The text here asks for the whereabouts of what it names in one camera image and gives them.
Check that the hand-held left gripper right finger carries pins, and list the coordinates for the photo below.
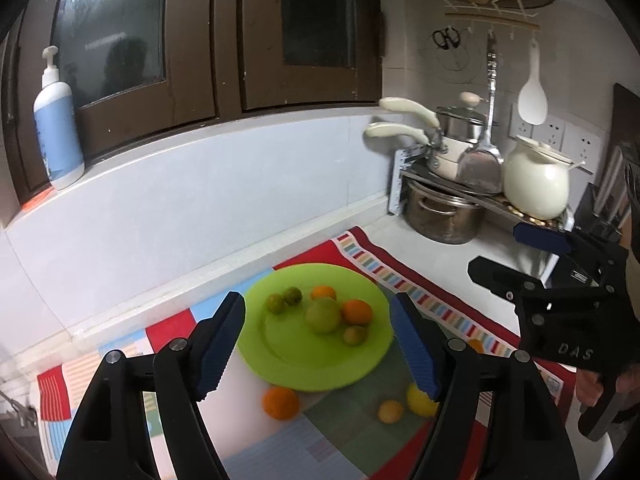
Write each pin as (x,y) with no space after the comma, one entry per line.
(415,350)

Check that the colourful patchwork tablecloth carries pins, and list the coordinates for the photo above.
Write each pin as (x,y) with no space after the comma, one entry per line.
(325,440)

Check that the dark wooden window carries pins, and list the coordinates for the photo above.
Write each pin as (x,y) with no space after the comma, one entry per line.
(125,50)
(310,30)

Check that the white ceramic pot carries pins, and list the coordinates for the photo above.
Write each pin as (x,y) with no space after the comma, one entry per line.
(535,185)

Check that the small green fruit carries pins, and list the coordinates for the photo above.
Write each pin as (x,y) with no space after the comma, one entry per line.
(273,303)
(292,295)

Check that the white pot shelf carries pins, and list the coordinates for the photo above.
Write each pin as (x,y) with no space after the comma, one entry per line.
(397,180)

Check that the green apple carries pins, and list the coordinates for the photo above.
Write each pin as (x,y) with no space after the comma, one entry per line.
(324,315)

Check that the white blue pump bottle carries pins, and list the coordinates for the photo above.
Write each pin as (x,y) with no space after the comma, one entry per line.
(57,135)

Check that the white rice paddle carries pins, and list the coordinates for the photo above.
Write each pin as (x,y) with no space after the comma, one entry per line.
(532,102)

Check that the white wall socket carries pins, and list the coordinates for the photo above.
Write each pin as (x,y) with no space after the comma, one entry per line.
(575,142)

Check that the person's right hand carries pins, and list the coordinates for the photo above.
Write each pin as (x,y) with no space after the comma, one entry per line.
(586,390)

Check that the large orange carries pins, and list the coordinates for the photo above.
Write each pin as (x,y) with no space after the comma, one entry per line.
(357,311)

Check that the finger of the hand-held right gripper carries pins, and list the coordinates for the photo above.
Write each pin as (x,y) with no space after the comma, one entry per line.
(542,239)
(500,277)

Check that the green plate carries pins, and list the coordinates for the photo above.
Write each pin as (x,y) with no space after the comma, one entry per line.
(300,360)

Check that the steel saucepan with lid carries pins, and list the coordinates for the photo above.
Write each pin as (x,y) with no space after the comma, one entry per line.
(460,122)

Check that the small yellow fruit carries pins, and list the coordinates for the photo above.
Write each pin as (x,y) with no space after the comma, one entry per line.
(390,411)
(355,335)

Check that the brown cutting board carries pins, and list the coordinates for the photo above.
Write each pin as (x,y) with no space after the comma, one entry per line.
(627,120)

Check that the wooden hook rail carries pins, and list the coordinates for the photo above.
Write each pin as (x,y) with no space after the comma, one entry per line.
(500,19)

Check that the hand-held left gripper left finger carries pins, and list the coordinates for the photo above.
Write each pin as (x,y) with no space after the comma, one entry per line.
(220,350)

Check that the metal spatula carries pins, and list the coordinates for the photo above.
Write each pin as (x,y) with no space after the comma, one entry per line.
(480,170)

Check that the steel stockpot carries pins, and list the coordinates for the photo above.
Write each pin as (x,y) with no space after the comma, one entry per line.
(440,215)

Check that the black hanging scissors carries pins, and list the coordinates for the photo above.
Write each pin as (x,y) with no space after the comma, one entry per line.
(446,38)

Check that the white saucepan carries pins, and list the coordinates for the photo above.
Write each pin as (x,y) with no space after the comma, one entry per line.
(442,160)

